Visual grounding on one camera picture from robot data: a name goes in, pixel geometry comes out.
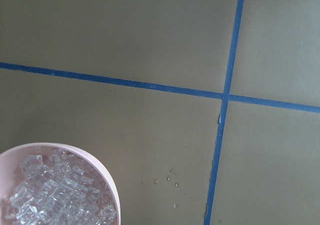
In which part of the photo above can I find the pink bowl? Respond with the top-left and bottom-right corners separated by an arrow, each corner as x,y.
0,142 -> 121,225

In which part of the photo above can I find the pile of ice cubes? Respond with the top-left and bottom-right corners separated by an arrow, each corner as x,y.
2,148 -> 118,225

